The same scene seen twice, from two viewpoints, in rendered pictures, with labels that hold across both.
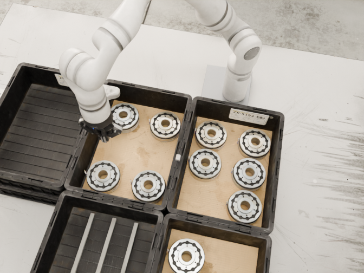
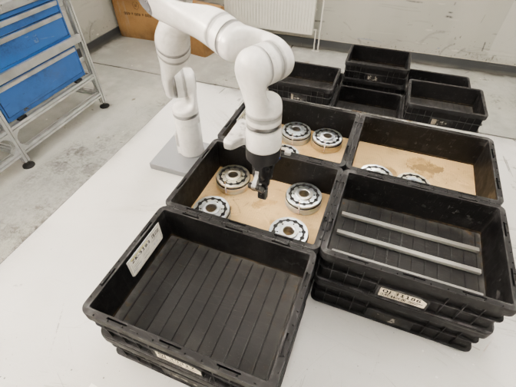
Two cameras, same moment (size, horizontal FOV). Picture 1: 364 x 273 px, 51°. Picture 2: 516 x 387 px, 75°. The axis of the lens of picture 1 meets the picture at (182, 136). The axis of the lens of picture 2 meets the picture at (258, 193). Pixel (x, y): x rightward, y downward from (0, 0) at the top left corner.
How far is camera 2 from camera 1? 0.97 m
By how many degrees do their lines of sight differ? 46
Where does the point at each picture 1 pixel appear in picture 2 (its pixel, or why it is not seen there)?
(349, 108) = (229, 97)
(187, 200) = not seen: hidden behind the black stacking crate
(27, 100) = not seen: hidden behind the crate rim
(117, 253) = (374, 233)
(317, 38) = (107, 153)
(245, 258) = (368, 148)
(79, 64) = (272, 44)
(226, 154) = not seen: hidden behind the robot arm
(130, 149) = (253, 213)
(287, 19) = (71, 167)
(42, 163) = (256, 309)
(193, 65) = (141, 178)
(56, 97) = (148, 291)
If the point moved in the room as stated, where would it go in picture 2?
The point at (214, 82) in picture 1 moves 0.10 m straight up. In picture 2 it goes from (173, 161) to (168, 140)
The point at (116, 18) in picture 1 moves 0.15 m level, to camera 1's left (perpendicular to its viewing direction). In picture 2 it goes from (218, 11) to (189, 44)
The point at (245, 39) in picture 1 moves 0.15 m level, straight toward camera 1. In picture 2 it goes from (184, 72) to (226, 81)
